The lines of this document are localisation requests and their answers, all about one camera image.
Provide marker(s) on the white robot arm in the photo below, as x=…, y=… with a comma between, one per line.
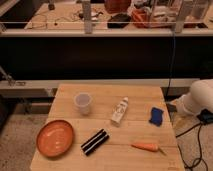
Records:
x=199, y=97

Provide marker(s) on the white bottle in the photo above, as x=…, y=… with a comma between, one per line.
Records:
x=119, y=111

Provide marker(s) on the blue sponge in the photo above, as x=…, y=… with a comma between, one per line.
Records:
x=156, y=116

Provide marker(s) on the black white striped block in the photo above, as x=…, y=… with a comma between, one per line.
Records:
x=94, y=142

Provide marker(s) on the black case on bench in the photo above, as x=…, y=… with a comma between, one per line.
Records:
x=118, y=21

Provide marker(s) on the orange plate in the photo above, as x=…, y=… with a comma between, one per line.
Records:
x=55, y=138

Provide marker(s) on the orange carrot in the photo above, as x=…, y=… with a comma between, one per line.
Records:
x=153, y=147

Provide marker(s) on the dark red container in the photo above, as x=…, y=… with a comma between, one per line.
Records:
x=116, y=6

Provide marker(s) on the metal rail beam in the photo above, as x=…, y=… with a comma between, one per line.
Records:
x=48, y=88

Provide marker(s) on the left metal post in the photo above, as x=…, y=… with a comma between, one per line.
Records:
x=86, y=6

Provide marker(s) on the metal post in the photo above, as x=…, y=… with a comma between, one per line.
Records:
x=86, y=6
x=184, y=11

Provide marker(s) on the right metal post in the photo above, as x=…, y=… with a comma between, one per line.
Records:
x=184, y=11

